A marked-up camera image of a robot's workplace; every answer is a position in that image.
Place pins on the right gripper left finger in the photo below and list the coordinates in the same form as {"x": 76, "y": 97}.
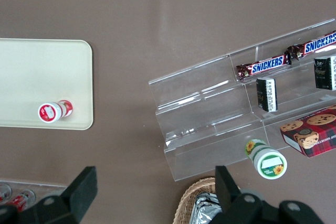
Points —
{"x": 76, "y": 197}

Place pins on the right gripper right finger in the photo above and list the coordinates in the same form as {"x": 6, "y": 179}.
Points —
{"x": 228, "y": 195}

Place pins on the silver aluminium foil tray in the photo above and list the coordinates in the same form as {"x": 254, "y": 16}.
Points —
{"x": 206, "y": 214}
{"x": 200, "y": 198}

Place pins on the tan oval wicker basket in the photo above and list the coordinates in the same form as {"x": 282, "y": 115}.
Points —
{"x": 186, "y": 204}

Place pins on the beige plastic serving tray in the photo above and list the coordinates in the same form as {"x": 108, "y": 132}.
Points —
{"x": 39, "y": 77}

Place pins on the clear acrylic bottle rack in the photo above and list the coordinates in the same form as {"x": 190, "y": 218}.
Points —
{"x": 48, "y": 187}

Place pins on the green lidded yogurt cup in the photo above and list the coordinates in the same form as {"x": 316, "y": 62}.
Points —
{"x": 270, "y": 165}

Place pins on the red cola bottle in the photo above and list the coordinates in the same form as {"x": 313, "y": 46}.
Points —
{"x": 4, "y": 193}
{"x": 23, "y": 198}

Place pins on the clear acrylic stepped shelf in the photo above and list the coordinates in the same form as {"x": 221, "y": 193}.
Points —
{"x": 204, "y": 119}

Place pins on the red lidded yogurt cup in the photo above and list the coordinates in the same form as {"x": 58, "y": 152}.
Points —
{"x": 48, "y": 112}

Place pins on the red plaid cookie box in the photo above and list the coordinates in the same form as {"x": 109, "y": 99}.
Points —
{"x": 312, "y": 134}

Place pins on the small black box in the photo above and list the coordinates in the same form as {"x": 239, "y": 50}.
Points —
{"x": 266, "y": 94}
{"x": 325, "y": 73}

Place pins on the Snickers chocolate bar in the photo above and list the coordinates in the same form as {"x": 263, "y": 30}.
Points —
{"x": 315, "y": 45}
{"x": 265, "y": 66}

